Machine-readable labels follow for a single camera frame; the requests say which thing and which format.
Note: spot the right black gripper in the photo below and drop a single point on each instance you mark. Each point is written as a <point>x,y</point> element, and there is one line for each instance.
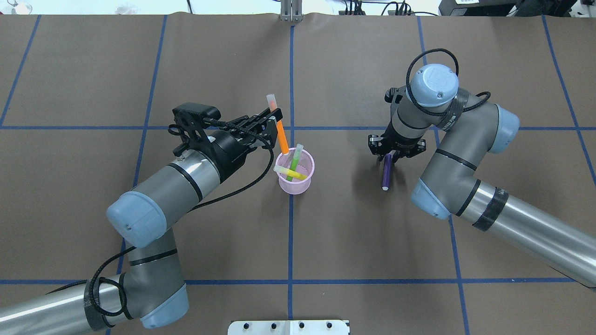
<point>397,144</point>

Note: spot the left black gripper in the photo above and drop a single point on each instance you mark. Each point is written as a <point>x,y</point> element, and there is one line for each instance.
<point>229,150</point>

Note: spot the purple highlighter pen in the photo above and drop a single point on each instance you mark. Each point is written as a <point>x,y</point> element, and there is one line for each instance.
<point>387,167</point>

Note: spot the orange highlighter pen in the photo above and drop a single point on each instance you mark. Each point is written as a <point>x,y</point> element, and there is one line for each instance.
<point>281,137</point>

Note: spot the green highlighter pen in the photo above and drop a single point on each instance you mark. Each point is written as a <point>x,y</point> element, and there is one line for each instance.
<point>296,157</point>

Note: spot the yellow highlighter pen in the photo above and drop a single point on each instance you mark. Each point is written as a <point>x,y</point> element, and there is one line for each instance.
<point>289,173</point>

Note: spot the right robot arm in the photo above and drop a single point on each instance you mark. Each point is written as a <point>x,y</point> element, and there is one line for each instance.
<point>531,190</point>

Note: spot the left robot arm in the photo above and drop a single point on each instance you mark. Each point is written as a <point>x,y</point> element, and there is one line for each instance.
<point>145,281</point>

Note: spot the pink mesh pen holder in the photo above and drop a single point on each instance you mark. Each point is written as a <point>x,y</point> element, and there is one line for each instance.
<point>306,166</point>

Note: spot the metal mounting plate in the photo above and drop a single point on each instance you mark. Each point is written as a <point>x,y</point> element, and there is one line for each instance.
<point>290,327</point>

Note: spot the aluminium frame post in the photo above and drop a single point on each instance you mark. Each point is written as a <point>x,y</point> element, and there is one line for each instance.
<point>291,11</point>

